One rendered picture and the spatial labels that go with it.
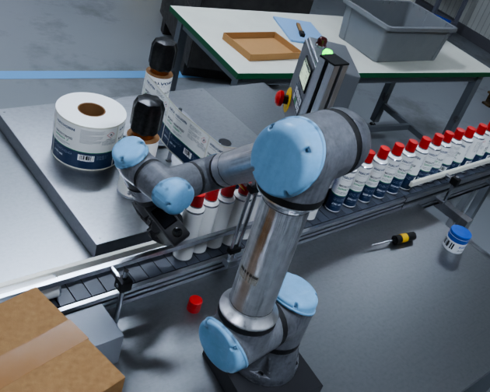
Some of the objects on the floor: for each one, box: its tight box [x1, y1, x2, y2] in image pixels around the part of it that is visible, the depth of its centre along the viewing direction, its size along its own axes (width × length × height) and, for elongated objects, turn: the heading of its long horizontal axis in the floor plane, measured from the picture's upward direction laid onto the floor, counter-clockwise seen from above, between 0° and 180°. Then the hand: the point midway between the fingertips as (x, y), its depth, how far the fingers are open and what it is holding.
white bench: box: [169, 5, 490, 140], centre depth 378 cm, size 190×75×80 cm, turn 100°
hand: (173, 243), depth 155 cm, fingers closed, pressing on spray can
